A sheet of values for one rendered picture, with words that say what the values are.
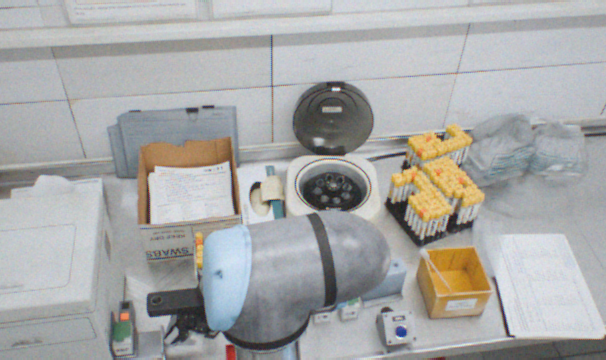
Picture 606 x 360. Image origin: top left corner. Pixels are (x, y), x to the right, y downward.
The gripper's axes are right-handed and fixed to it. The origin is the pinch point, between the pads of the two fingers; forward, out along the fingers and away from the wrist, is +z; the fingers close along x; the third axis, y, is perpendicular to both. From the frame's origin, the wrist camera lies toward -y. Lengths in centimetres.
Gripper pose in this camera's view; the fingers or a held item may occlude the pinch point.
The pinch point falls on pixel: (165, 340)
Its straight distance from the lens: 139.5
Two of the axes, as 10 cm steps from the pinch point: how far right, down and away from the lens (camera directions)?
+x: -1.7, -7.1, 6.9
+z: -5.3, 6.6, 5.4
